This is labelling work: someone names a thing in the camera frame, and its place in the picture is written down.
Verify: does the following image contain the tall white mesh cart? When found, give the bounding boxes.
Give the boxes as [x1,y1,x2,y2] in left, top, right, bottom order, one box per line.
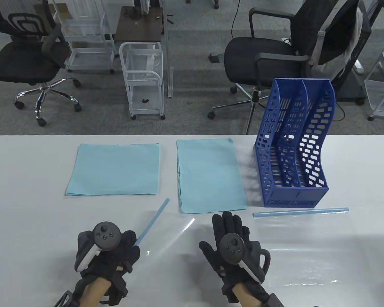
[53,0,116,75]

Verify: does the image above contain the black armrest office chair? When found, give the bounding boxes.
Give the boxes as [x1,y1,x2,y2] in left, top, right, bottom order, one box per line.
[207,0,360,135]

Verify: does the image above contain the black wheeled stand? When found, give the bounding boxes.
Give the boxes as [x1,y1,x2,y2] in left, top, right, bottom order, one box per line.
[333,10,372,105]

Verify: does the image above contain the clear file folder cover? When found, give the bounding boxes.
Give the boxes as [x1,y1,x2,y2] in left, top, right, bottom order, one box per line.
[135,205,231,298]

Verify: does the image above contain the white wire shelf rack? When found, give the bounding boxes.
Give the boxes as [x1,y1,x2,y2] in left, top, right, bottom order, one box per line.
[364,30,384,122]

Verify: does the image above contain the blue perforated file rack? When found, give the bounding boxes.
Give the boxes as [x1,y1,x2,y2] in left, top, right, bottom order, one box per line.
[254,78,336,208]

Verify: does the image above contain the black hanging cable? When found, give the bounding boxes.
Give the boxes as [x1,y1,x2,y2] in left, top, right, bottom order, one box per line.
[231,0,241,38]

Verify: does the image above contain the person's left hand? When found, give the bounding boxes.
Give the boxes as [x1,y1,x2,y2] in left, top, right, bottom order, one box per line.
[74,229,141,288]

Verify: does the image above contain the person's right hand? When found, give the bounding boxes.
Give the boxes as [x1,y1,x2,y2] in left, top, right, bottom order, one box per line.
[199,211,271,289]

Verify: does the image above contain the person's right forearm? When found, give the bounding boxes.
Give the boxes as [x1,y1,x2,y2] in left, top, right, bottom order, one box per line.
[232,283,260,307]

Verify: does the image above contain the tall light blue papers stack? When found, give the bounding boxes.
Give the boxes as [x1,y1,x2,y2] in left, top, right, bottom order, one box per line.
[176,138,247,214]

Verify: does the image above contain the light blue slide bar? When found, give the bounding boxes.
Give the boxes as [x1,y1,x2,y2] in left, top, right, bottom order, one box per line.
[134,198,171,248]

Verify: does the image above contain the small white mesh cart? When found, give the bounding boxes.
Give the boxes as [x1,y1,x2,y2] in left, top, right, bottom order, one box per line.
[119,42,166,120]

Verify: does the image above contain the black mesh office chair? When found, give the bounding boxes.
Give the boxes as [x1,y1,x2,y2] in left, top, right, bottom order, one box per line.
[0,0,82,127]

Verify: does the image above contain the square light blue papers stack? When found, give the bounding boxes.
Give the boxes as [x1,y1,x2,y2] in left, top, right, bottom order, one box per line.
[65,143,160,196]

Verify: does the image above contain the person's left forearm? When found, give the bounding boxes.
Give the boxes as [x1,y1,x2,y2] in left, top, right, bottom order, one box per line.
[79,277,113,307]

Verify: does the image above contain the black and white controller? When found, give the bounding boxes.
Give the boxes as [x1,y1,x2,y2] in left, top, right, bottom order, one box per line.
[75,221,121,273]
[219,233,265,284]

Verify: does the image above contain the clear file folder blue spine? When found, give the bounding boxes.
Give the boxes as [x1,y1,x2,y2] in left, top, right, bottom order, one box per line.
[252,207,352,287]

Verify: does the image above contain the cardboard box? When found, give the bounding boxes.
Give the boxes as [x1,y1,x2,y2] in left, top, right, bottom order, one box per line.
[35,3,69,16]

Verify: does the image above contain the brown wooden side table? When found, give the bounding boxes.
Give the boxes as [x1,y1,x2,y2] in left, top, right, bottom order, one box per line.
[115,6,164,43]

